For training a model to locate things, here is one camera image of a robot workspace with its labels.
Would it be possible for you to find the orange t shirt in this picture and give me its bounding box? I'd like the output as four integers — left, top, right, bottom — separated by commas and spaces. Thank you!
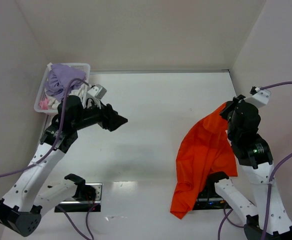
170, 103, 238, 219

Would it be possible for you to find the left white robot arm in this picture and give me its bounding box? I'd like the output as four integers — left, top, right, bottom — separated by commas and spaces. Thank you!
0, 95, 128, 237

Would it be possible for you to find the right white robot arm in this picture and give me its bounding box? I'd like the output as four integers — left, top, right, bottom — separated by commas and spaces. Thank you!
206, 93, 292, 240

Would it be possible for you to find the white t shirt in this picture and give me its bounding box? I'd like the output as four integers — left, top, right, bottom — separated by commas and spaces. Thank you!
48, 83, 91, 111

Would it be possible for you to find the pink cloth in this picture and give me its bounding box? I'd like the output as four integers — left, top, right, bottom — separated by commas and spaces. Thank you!
39, 98, 50, 110

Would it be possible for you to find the white plastic laundry basket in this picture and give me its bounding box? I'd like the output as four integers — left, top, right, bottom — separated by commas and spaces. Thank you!
34, 63, 91, 116

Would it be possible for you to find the purple t shirt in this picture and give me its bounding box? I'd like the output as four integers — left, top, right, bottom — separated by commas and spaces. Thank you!
44, 63, 86, 93

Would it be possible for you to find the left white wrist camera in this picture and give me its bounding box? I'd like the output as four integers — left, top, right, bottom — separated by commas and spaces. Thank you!
86, 84, 107, 100

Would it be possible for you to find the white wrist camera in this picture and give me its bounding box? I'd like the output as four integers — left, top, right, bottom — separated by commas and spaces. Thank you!
244, 86, 271, 109
86, 84, 107, 100

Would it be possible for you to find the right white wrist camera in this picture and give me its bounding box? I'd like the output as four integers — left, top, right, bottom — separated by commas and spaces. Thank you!
244, 86, 271, 109

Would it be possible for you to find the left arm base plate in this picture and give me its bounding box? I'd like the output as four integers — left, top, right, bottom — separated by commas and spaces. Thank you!
58, 183, 103, 213

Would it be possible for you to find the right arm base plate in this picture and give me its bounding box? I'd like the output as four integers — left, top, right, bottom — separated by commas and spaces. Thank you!
192, 186, 230, 211

